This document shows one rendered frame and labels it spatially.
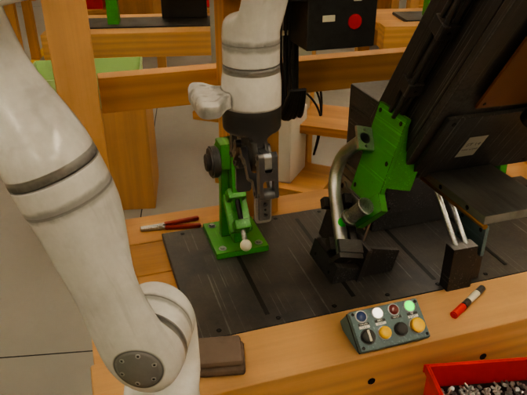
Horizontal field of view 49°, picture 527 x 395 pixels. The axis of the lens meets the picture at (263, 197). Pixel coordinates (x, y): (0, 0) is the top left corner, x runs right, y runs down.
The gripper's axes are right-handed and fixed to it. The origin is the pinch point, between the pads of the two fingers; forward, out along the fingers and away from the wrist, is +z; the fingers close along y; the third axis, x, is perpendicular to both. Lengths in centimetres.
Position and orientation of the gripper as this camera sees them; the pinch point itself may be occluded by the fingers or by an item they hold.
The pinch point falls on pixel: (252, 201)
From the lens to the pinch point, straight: 79.9
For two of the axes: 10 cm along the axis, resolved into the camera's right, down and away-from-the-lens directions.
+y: -3.0, -4.5, 8.4
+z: 0.0, 8.8, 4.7
